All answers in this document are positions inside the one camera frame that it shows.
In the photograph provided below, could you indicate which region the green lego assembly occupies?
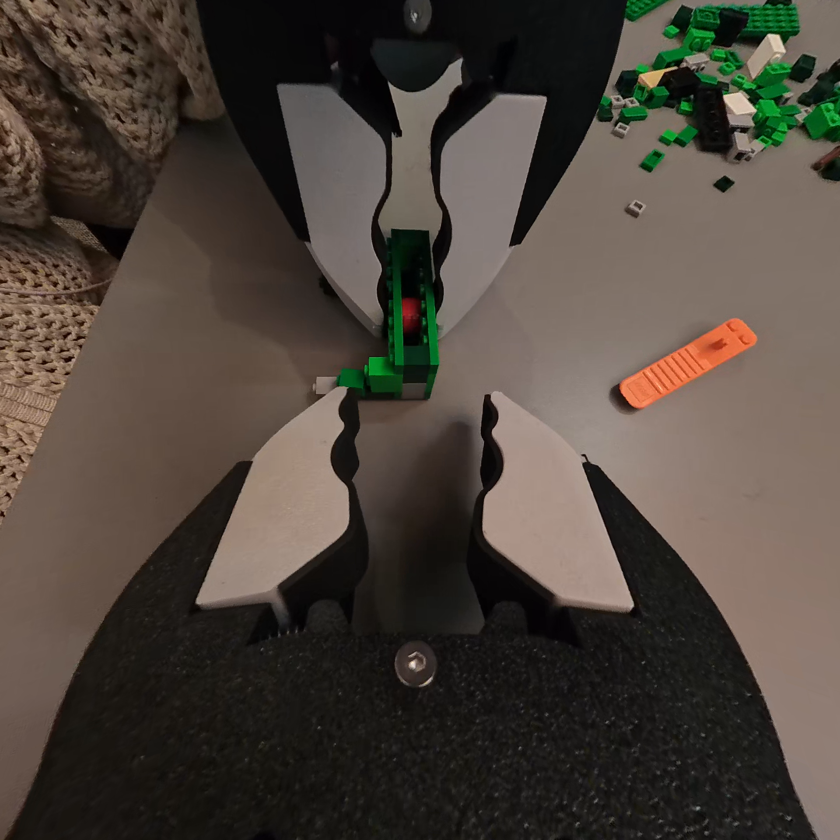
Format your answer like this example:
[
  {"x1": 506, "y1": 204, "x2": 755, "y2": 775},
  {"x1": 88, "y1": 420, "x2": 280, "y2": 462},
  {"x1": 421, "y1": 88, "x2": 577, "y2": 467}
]
[{"x1": 336, "y1": 228, "x2": 442, "y2": 401}]

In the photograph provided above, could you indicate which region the orange brick separator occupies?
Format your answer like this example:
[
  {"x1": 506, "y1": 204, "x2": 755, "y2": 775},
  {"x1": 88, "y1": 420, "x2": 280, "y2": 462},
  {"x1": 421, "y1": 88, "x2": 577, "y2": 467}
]
[{"x1": 619, "y1": 318, "x2": 757, "y2": 411}]

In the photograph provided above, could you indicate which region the white cord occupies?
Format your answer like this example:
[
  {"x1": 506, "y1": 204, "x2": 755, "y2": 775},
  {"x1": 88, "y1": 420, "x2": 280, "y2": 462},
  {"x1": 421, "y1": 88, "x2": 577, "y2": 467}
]
[{"x1": 0, "y1": 276, "x2": 116, "y2": 298}]

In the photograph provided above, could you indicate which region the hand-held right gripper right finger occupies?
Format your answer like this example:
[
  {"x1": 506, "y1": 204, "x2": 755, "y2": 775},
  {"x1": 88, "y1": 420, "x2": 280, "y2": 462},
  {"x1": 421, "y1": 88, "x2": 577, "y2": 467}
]
[{"x1": 467, "y1": 391, "x2": 636, "y2": 614}]

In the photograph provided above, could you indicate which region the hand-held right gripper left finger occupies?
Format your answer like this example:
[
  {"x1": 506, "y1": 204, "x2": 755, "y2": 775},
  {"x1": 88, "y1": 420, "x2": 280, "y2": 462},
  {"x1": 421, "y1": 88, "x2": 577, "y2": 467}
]
[{"x1": 196, "y1": 386, "x2": 370, "y2": 614}]

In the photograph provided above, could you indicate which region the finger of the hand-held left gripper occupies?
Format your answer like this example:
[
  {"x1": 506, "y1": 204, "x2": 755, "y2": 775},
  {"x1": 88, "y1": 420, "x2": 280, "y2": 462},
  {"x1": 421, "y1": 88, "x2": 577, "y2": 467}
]
[
  {"x1": 277, "y1": 82, "x2": 395, "y2": 339},
  {"x1": 430, "y1": 91, "x2": 549, "y2": 339}
]

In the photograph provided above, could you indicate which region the pile of lego pieces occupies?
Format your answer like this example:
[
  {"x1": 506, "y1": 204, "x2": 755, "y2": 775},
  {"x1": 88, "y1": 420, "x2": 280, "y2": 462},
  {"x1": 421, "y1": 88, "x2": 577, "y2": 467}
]
[{"x1": 596, "y1": 0, "x2": 840, "y2": 219}]

